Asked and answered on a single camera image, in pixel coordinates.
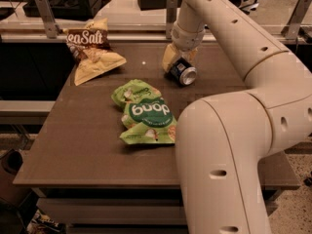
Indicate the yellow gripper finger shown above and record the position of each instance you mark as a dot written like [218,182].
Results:
[191,55]
[170,57]

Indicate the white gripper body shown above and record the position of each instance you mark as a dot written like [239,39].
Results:
[185,38]

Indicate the blue pepsi can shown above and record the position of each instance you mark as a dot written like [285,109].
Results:
[184,72]

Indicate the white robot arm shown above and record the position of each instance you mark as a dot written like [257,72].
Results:
[220,139]

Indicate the green popcorn bag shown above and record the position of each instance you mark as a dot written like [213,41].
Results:
[146,116]

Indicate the sea salt chips bag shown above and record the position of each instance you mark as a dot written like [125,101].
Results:
[90,48]

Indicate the black box on floor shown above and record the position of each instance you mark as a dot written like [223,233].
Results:
[76,9]

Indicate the white drawer front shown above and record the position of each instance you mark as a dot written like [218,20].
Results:
[113,211]

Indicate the middle metal glass bracket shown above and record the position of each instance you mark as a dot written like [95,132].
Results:
[171,7]

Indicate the metal glass bracket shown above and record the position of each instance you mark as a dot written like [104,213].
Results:
[171,7]
[48,19]
[291,30]

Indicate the right metal glass bracket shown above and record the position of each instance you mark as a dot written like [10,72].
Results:
[291,30]

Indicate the left metal glass bracket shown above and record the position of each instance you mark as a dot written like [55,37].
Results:
[48,19]

